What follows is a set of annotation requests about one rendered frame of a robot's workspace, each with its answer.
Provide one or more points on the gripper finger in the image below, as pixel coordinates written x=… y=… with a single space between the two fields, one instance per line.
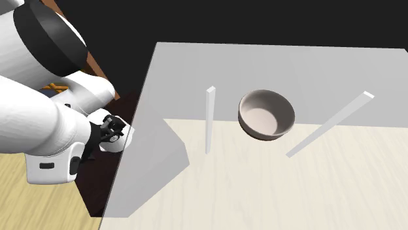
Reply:
x=111 y=137
x=113 y=124

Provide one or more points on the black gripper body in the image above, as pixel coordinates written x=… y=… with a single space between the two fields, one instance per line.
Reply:
x=92 y=140

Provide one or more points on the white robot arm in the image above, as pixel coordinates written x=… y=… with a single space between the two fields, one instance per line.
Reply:
x=28 y=127

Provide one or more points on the white rounded object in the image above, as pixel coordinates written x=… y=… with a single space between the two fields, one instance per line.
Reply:
x=126 y=140

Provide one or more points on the brown wooden furniture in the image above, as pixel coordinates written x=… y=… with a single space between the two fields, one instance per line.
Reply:
x=95 y=65

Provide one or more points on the short white stick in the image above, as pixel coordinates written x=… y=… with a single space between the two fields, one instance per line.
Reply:
x=209 y=121

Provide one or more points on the grey bowl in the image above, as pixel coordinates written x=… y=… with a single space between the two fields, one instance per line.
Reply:
x=264 y=121

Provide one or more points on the long white stick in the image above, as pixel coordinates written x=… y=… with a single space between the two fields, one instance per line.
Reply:
x=331 y=122

